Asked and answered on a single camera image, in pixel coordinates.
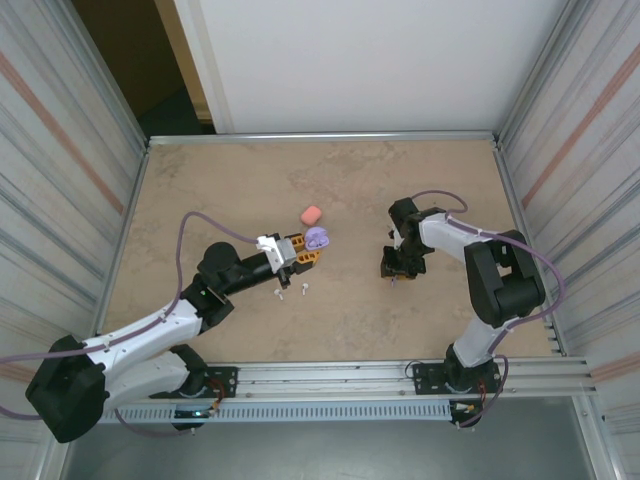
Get purple earbud charging case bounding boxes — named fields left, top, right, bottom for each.
left=303, top=225, right=333, bottom=251

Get corrugated metal side panel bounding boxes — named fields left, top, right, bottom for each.
left=499, top=0, right=640, bottom=480
left=0, top=0, right=150, bottom=480

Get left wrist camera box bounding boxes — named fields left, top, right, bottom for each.
left=254, top=232, right=297, bottom=271

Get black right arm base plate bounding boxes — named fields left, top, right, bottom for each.
left=407, top=360, right=501, bottom=397

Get short aluminium table edge rail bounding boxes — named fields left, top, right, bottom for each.
left=89, top=142, right=152, bottom=364
left=492, top=139, right=570, bottom=359

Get long aluminium table edge rail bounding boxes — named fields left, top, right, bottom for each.
left=147, top=130, right=503, bottom=150

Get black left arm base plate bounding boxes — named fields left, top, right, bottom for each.
left=202, top=366, right=239, bottom=400

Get wide aluminium mounting rail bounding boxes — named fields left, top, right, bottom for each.
left=58, top=355, right=600, bottom=401

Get slotted grey cable duct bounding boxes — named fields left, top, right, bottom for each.
left=113, top=399, right=455, bottom=425

